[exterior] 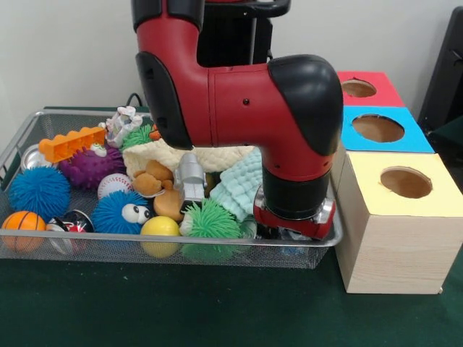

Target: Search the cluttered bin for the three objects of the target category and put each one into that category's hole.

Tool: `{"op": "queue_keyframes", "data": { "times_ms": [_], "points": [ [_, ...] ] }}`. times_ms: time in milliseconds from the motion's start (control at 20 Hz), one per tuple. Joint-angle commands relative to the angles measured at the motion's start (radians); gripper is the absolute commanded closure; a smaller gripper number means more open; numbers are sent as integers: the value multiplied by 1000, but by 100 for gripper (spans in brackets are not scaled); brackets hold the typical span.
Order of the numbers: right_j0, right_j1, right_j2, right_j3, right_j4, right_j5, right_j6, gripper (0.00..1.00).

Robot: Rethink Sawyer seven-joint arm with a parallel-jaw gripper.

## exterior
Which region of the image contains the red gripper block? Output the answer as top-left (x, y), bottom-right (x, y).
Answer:
top-left (253, 187), bottom-right (336, 241)

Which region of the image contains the clear plastic cup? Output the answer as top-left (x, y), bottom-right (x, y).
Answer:
top-left (279, 228), bottom-right (313, 244)

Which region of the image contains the light blue waffle cloth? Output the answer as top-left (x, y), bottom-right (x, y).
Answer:
top-left (210, 148), bottom-right (265, 221)

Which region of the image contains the cream waffle cloth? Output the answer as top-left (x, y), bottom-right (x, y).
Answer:
top-left (123, 139), bottom-right (255, 176)

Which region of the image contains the shallow clear mesh bin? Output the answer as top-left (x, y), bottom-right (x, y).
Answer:
top-left (0, 108), bottom-right (345, 270)

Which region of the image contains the large green spiky ball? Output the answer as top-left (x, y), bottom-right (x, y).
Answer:
top-left (181, 200), bottom-right (244, 261)

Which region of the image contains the grey metal toy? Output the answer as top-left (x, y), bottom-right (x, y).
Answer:
top-left (174, 153), bottom-right (207, 212)

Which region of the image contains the dark green table cloth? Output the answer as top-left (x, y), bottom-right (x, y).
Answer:
top-left (0, 106), bottom-right (463, 347)

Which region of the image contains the yellow ball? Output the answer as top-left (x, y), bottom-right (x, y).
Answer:
top-left (140, 216), bottom-right (182, 259)

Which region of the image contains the blue spiky ball with eyes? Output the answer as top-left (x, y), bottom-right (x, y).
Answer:
top-left (90, 190), bottom-right (153, 236)

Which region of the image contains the green cloth side table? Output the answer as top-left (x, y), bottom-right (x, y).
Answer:
top-left (432, 116), bottom-right (463, 161)

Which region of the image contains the purple spiky ball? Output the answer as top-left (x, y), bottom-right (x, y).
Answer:
top-left (59, 143), bottom-right (125, 190)

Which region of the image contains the black flat panel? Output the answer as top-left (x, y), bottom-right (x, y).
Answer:
top-left (418, 6), bottom-right (463, 134)

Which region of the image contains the orange plastic toy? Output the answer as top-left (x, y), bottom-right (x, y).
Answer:
top-left (38, 127), bottom-right (107, 163)

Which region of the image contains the orange basketball toy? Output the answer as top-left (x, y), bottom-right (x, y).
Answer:
top-left (1, 210), bottom-right (48, 252)

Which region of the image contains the black pedestal stand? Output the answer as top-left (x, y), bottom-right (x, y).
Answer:
top-left (197, 0), bottom-right (292, 67)

